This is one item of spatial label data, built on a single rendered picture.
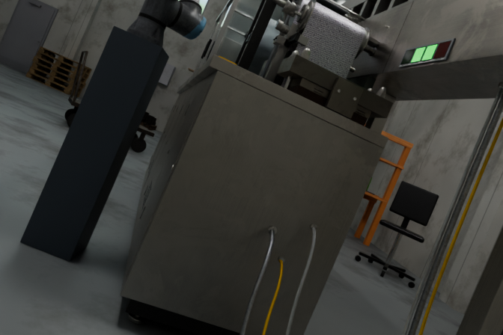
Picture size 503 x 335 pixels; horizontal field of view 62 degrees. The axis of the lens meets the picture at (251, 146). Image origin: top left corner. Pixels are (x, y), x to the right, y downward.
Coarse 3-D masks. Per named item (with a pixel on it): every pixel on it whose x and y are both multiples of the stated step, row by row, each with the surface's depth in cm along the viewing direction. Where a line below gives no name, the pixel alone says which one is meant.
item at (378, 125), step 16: (368, 128) 186; (496, 256) 101; (496, 272) 100; (480, 288) 102; (496, 288) 98; (480, 304) 100; (496, 304) 98; (464, 320) 102; (480, 320) 98; (496, 320) 98
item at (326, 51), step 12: (312, 36) 162; (324, 36) 163; (300, 48) 161; (312, 48) 162; (324, 48) 163; (336, 48) 164; (348, 48) 165; (312, 60) 162; (324, 60) 164; (336, 60) 165; (348, 60) 166; (336, 72) 165; (348, 72) 166
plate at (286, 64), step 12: (288, 60) 147; (300, 60) 141; (288, 72) 144; (300, 72) 141; (312, 72) 142; (324, 72) 143; (324, 84) 144; (360, 96) 147; (372, 96) 148; (372, 108) 148; (384, 108) 149
